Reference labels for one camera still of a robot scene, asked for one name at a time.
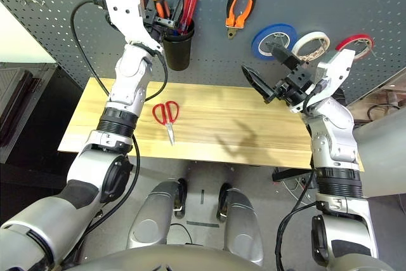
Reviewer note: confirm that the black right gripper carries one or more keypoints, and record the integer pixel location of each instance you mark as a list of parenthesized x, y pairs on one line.
[(295, 88)]

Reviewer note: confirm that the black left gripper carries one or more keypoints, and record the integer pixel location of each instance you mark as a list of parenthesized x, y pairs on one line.
[(155, 26)]

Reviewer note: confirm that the black orange screwdriver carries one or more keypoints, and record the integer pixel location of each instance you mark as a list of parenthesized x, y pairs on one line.
[(160, 4)]

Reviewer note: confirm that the white tape roll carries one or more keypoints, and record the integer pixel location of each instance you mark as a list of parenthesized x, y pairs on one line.
[(311, 34)]

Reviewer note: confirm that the orange black pliers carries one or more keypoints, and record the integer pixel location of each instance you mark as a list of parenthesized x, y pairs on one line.
[(233, 14)]

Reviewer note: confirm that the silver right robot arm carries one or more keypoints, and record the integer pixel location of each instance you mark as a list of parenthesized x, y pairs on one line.
[(333, 131)]

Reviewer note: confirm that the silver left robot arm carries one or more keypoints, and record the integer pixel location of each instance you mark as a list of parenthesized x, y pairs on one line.
[(127, 87)]

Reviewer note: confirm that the blue tape roll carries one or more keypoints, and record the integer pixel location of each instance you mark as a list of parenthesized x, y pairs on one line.
[(257, 45)]

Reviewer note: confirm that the black plastic cup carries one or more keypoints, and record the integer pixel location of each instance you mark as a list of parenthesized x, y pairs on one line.
[(177, 55)]

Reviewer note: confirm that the red tape roll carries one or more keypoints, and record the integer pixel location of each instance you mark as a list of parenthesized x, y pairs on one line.
[(352, 37)]

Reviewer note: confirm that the light grey rounded object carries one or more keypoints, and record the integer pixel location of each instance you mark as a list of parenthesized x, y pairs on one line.
[(387, 156)]

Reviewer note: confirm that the silver right robot leg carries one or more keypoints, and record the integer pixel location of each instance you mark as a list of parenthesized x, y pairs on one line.
[(244, 229)]

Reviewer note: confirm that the silver robot leg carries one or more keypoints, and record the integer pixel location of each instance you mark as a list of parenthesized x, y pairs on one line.
[(152, 220), (244, 229)]

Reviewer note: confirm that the black plastic tool case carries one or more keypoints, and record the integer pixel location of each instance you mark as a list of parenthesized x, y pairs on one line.
[(16, 93)]

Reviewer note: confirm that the silver left robot leg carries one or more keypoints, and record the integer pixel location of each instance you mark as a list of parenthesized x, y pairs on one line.
[(152, 220)]

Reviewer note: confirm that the grey robot torso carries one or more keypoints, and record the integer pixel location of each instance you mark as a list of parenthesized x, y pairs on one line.
[(165, 261)]

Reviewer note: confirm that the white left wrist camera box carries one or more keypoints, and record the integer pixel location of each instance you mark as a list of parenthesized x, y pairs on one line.
[(123, 14)]

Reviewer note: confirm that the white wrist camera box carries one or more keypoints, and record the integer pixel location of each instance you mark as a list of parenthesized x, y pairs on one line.
[(336, 71), (123, 14)]

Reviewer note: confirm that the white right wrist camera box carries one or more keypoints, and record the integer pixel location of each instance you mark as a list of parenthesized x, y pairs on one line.
[(336, 71)]

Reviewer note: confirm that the black table leg bracket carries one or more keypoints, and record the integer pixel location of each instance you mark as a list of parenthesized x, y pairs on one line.
[(285, 174)]

